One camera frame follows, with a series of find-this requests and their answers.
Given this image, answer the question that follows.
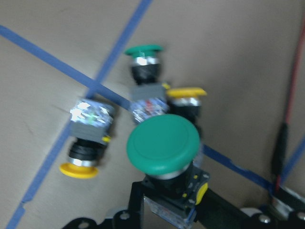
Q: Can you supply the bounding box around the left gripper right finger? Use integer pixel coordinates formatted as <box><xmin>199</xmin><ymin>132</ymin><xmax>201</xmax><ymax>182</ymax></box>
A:
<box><xmin>195</xmin><ymin>188</ymin><xmax>305</xmax><ymax>229</ymax></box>

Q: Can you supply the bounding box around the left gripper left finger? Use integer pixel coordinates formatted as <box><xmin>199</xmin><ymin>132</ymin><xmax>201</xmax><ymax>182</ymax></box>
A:
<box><xmin>64</xmin><ymin>182</ymin><xmax>144</xmax><ymax>229</ymax></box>

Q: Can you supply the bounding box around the green push button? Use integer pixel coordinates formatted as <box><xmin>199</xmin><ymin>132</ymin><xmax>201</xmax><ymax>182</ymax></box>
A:
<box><xmin>124</xmin><ymin>44</ymin><xmax>169</xmax><ymax>125</ymax></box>
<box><xmin>126</xmin><ymin>114</ymin><xmax>210</xmax><ymax>229</ymax></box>

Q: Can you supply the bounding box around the yellow push button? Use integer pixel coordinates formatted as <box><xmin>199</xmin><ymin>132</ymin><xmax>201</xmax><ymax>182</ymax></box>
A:
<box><xmin>166</xmin><ymin>87</ymin><xmax>207</xmax><ymax>124</ymax></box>
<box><xmin>59</xmin><ymin>98</ymin><xmax>115</xmax><ymax>179</ymax></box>

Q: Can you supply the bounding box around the red black wire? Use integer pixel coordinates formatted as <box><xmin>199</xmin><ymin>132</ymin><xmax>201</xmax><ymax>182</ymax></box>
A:
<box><xmin>271</xmin><ymin>16</ymin><xmax>305</xmax><ymax>194</ymax></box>

